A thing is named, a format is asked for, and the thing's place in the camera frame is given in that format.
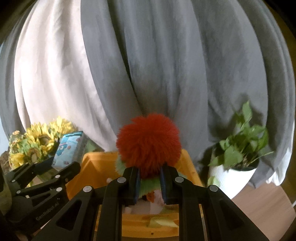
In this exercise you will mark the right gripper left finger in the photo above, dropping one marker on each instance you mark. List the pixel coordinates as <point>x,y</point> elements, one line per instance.
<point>119,193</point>

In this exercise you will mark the blue cartoon tissue pack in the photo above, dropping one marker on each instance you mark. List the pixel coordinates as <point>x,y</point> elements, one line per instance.
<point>71,149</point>

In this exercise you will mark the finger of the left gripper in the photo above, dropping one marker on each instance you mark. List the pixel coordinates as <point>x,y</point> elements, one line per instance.
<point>24,174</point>
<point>63,177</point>

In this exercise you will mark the Mickey Mouse plush toy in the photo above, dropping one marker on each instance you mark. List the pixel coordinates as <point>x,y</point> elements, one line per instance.
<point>149,204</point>

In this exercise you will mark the red green plush flower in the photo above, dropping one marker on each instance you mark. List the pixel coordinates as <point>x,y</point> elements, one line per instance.
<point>148,143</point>

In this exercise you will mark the sunflower bouquet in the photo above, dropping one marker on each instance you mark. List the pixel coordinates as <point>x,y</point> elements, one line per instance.
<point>38,142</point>

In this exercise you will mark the green potted plant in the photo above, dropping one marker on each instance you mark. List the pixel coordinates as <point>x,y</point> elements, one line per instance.
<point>243,149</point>

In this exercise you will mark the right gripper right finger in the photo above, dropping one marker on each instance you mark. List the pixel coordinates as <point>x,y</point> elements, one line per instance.
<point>178,190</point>

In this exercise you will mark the beige curtain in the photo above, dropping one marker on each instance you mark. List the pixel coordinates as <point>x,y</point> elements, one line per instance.
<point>52,77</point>

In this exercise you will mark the white plant pot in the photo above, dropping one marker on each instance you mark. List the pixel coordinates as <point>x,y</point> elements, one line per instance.
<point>231,181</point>

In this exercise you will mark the grey curtain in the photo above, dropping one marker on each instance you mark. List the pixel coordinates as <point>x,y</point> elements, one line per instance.
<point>193,61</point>

